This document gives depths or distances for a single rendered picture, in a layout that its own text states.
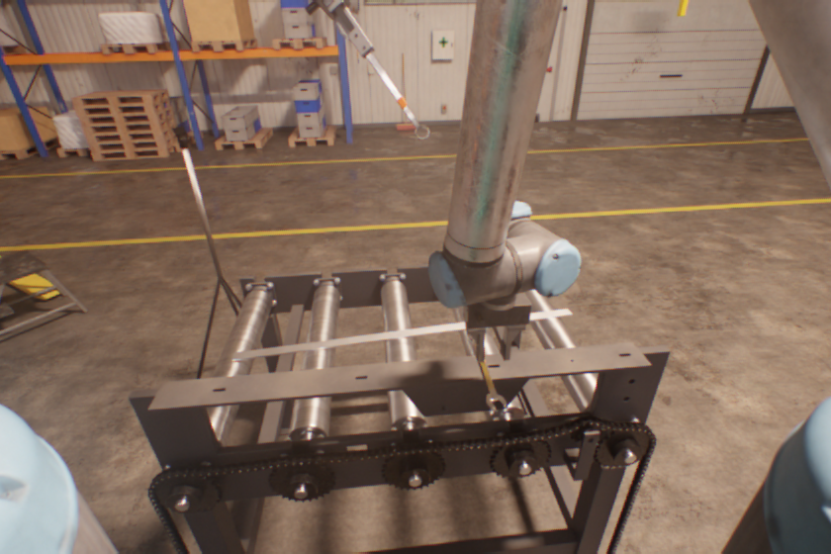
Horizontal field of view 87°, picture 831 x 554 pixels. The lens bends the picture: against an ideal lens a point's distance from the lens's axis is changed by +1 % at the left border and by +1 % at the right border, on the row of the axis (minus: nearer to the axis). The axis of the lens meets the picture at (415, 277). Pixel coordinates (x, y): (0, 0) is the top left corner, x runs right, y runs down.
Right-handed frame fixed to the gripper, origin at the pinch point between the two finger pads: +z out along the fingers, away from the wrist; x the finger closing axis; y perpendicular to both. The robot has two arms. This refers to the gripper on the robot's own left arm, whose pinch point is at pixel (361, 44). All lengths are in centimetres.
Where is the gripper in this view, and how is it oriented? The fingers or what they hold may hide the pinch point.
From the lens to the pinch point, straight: 92.0
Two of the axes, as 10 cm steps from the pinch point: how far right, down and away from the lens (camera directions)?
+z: 5.8, 7.8, 2.2
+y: -8.1, 5.4, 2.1
